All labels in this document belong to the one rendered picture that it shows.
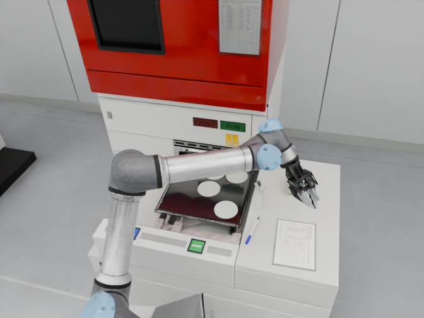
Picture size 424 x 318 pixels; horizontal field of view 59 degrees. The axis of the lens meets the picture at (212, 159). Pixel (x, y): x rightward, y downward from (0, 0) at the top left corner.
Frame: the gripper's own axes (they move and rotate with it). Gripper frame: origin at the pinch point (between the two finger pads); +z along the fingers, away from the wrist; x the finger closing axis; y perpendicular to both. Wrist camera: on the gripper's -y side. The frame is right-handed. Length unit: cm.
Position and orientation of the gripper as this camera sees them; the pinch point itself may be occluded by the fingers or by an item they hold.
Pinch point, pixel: (313, 205)
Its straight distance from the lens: 139.2
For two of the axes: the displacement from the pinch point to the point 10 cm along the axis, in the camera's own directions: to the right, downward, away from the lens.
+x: 8.4, -5.4, 0.5
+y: 1.5, 1.5, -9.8
